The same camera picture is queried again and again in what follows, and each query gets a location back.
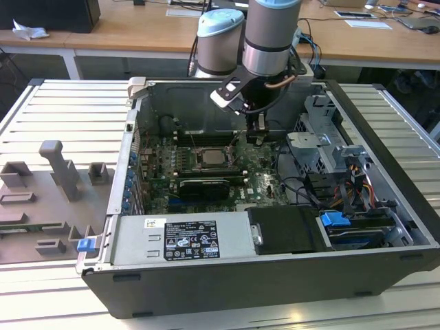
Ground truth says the crumpled white paper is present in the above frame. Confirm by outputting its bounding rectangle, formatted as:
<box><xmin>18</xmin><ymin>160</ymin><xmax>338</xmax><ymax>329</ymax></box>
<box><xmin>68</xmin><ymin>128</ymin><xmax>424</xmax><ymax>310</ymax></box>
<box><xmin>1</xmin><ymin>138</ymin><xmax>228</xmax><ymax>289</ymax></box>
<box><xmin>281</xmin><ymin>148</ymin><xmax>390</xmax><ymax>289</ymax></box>
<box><xmin>12</xmin><ymin>19</ymin><xmax>50</xmax><ymax>41</ymax></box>

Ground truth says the black box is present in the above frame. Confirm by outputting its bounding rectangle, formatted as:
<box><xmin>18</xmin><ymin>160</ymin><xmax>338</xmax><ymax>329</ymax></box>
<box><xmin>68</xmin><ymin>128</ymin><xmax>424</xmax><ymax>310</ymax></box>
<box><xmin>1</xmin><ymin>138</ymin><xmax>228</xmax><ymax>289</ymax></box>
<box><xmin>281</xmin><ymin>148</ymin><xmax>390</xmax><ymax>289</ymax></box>
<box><xmin>0</xmin><ymin>0</ymin><xmax>101</xmax><ymax>34</ymax></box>

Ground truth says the blue cable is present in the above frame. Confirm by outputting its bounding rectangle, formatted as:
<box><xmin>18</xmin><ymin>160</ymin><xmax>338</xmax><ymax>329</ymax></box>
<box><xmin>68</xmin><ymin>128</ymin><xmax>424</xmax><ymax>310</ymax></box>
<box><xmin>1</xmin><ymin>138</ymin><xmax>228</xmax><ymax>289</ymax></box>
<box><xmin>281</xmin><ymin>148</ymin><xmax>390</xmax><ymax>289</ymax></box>
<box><xmin>299</xmin><ymin>32</ymin><xmax>324</xmax><ymax>69</ymax></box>

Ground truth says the grey power supply unit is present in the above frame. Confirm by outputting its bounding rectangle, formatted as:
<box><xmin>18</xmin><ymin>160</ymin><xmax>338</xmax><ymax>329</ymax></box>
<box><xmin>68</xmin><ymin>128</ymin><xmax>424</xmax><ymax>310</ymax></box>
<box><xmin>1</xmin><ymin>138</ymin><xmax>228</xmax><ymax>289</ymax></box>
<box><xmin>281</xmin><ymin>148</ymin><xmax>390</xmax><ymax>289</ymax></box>
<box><xmin>110</xmin><ymin>210</ymin><xmax>257</xmax><ymax>266</ymax></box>

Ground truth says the wooden desk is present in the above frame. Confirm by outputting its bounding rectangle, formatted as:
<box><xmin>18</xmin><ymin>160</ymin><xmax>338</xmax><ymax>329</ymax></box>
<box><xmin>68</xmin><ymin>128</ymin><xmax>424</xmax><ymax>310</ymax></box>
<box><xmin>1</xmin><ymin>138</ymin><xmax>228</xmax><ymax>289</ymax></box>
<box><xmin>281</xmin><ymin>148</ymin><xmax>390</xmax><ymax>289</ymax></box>
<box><xmin>0</xmin><ymin>0</ymin><xmax>440</xmax><ymax>72</ymax></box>

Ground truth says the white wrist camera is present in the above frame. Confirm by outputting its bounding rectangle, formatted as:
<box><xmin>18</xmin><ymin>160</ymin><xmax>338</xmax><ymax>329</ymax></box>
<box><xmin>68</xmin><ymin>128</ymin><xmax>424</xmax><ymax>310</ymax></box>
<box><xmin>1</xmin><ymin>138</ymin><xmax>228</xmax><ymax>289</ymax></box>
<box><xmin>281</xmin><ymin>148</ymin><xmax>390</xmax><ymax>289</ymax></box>
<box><xmin>210</xmin><ymin>76</ymin><xmax>242</xmax><ymax>109</ymax></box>

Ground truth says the black round board part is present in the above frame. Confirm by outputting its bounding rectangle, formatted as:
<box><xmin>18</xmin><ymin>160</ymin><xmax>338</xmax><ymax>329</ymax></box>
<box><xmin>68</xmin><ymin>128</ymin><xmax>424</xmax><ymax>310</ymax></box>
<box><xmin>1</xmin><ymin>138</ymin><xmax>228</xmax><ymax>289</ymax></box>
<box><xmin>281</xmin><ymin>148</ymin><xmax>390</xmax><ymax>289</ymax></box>
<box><xmin>158</xmin><ymin>115</ymin><xmax>175</xmax><ymax>133</ymax></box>

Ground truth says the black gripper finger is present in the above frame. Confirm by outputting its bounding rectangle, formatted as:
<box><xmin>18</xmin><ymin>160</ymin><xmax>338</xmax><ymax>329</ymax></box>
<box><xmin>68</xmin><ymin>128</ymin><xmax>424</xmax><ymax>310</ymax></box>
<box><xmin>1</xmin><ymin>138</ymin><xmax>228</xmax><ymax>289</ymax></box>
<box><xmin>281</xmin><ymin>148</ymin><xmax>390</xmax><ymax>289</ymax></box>
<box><xmin>245</xmin><ymin>112</ymin><xmax>259</xmax><ymax>144</ymax></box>
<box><xmin>256</xmin><ymin>113</ymin><xmax>271</xmax><ymax>145</ymax></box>

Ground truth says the grey case latch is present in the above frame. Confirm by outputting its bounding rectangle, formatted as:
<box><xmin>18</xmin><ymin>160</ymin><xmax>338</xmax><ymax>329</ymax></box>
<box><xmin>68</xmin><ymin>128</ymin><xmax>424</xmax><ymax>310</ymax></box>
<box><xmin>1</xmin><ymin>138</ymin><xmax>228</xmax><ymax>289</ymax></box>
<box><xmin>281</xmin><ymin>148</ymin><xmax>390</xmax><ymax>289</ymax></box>
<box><xmin>126</xmin><ymin>76</ymin><xmax>149</xmax><ymax>101</ymax></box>

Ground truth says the grey metal drive cage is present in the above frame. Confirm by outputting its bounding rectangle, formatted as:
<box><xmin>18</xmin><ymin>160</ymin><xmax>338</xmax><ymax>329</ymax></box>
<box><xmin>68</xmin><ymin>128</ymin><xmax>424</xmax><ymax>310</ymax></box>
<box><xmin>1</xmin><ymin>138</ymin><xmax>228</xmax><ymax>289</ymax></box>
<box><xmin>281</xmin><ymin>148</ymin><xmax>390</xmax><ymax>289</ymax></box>
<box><xmin>285</xmin><ymin>93</ymin><xmax>375</xmax><ymax>175</ymax></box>

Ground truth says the grey desk cable lid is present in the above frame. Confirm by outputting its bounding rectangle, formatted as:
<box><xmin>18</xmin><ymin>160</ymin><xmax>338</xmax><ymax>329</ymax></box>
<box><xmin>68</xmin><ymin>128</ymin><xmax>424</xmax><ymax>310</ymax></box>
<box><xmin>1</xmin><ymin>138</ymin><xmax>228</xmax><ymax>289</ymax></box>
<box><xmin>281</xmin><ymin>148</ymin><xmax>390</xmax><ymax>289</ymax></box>
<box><xmin>166</xmin><ymin>8</ymin><xmax>204</xmax><ymax>18</ymax></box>
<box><xmin>335</xmin><ymin>10</ymin><xmax>375</xmax><ymax>19</ymax></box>

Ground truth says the black plastic shroud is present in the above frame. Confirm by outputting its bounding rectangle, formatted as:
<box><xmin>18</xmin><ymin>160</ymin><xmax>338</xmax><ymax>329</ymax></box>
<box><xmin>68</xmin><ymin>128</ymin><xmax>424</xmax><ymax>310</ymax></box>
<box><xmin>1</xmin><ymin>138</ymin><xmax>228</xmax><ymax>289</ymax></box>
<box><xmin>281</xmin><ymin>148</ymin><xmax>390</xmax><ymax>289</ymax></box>
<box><xmin>247</xmin><ymin>206</ymin><xmax>327</xmax><ymax>256</ymax></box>

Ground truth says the dark blue bag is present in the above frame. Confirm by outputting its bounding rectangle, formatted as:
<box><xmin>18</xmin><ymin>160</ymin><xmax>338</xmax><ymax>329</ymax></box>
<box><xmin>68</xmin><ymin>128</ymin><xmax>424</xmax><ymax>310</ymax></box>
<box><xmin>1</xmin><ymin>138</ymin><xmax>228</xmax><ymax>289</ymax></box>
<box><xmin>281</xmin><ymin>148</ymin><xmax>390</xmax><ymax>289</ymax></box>
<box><xmin>395</xmin><ymin>68</ymin><xmax>435</xmax><ymax>94</ymax></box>

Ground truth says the grey parts rack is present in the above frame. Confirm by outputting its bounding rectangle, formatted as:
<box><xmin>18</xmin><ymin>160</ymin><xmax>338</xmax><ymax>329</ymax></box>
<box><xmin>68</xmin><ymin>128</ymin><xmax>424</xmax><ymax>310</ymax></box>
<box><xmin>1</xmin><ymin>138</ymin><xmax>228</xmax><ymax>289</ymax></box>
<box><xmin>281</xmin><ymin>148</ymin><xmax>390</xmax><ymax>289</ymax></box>
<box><xmin>0</xmin><ymin>140</ymin><xmax>116</xmax><ymax>265</ymax></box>

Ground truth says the grey laptop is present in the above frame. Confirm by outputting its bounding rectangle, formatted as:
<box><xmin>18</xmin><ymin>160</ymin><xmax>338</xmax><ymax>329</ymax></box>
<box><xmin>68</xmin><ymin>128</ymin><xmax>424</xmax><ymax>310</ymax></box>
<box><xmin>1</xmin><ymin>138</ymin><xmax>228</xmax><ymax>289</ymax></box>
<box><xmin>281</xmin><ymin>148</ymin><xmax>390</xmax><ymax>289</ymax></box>
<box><xmin>397</xmin><ymin>15</ymin><xmax>440</xmax><ymax>32</ymax></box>

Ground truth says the grey camera box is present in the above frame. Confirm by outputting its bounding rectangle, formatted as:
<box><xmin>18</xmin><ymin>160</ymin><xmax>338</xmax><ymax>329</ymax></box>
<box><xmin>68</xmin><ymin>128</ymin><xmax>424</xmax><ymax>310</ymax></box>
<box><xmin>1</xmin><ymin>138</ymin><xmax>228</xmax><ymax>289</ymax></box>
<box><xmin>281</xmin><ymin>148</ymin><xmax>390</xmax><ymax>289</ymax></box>
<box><xmin>294</xmin><ymin>63</ymin><xmax>315</xmax><ymax>87</ymax></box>

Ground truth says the green motherboard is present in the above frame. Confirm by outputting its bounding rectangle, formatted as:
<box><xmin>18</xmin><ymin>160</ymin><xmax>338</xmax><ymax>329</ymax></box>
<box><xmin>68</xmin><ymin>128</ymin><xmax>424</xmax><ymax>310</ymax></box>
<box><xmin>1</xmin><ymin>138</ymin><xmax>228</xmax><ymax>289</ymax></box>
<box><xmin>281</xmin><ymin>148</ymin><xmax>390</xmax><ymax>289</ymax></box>
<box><xmin>139</xmin><ymin>130</ymin><xmax>303</xmax><ymax>212</ymax></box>

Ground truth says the coloured wire bundle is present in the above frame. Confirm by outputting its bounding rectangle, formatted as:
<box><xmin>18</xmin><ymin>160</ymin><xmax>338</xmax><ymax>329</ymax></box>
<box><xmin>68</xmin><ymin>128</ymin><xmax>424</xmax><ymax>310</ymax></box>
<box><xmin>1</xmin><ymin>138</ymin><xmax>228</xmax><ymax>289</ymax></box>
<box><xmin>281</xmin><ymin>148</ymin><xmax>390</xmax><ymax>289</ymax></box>
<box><xmin>346</xmin><ymin>164</ymin><xmax>376</xmax><ymax>207</ymax></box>

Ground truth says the black graphics card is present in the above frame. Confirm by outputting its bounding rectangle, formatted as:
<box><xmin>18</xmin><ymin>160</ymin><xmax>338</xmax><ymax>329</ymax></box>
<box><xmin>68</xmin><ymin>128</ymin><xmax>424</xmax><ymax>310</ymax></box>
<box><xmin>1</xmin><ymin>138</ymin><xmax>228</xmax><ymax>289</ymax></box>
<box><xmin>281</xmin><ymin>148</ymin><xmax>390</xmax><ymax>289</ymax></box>
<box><xmin>178</xmin><ymin>177</ymin><xmax>230</xmax><ymax>201</ymax></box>

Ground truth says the green RAM stick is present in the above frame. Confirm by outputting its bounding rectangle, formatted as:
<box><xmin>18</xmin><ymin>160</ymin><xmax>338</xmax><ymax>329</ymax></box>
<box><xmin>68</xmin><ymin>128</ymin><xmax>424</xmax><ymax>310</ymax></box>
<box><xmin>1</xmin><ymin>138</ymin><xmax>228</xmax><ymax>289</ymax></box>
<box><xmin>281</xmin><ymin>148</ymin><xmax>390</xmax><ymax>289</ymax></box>
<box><xmin>0</xmin><ymin>223</ymin><xmax>66</xmax><ymax>233</ymax></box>

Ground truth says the white paper sheet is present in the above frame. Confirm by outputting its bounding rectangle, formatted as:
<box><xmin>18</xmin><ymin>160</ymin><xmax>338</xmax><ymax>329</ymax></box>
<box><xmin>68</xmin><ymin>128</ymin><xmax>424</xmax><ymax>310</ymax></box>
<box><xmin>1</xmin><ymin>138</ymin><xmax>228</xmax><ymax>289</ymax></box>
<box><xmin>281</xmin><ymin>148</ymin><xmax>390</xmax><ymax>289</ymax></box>
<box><xmin>344</xmin><ymin>19</ymin><xmax>393</xmax><ymax>30</ymax></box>

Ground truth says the hard disk in blue carrier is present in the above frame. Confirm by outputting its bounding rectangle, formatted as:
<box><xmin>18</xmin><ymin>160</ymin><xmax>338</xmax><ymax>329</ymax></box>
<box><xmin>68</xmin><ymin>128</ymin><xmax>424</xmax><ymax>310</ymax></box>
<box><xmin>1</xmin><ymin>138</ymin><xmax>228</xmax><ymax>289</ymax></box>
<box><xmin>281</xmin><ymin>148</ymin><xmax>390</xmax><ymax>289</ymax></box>
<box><xmin>318</xmin><ymin>210</ymin><xmax>395</xmax><ymax>251</ymax></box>

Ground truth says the CPU socket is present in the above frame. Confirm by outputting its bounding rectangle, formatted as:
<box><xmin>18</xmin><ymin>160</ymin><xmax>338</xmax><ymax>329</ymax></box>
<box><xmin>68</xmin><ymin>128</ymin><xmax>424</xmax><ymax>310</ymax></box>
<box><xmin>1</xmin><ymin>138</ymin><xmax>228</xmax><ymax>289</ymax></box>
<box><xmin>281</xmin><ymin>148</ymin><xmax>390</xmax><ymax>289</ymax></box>
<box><xmin>195</xmin><ymin>146</ymin><xmax>239</xmax><ymax>171</ymax></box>

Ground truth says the black internal cable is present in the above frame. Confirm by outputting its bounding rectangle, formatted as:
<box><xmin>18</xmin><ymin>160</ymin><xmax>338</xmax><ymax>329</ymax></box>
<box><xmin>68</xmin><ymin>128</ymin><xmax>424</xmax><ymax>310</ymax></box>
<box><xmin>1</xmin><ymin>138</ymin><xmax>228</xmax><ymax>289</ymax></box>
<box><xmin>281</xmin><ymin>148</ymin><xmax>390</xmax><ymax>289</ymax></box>
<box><xmin>274</xmin><ymin>139</ymin><xmax>326</xmax><ymax>211</ymax></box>

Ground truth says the black open PC case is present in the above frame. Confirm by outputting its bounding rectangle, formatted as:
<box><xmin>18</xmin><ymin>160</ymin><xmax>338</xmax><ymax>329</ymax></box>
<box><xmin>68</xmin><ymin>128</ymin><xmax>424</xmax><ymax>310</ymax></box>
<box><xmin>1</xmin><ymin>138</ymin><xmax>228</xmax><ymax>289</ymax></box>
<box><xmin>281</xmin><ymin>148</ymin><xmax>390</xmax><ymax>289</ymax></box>
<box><xmin>80</xmin><ymin>76</ymin><xmax>440</xmax><ymax>319</ymax></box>

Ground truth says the black RAM slot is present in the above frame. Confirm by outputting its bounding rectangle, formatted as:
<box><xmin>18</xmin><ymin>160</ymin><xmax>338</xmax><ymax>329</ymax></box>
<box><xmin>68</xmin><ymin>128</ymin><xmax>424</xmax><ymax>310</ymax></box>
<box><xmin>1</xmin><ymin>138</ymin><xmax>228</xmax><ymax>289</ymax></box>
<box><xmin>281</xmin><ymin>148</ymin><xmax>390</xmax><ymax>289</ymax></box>
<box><xmin>177</xmin><ymin>168</ymin><xmax>249</xmax><ymax>176</ymax></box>
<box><xmin>176</xmin><ymin>137</ymin><xmax>239</xmax><ymax>146</ymax></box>
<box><xmin>151</xmin><ymin>173</ymin><xmax>249</xmax><ymax>181</ymax></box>
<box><xmin>176</xmin><ymin>131</ymin><xmax>241</xmax><ymax>140</ymax></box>

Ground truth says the silver shroud handle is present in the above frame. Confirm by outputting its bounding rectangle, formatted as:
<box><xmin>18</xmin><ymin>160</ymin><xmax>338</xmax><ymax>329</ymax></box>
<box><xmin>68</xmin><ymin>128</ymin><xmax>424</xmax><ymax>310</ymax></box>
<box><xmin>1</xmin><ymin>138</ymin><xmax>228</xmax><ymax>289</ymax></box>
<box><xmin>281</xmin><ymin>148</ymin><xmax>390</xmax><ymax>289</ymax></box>
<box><xmin>250</xmin><ymin>223</ymin><xmax>264</xmax><ymax>246</ymax></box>

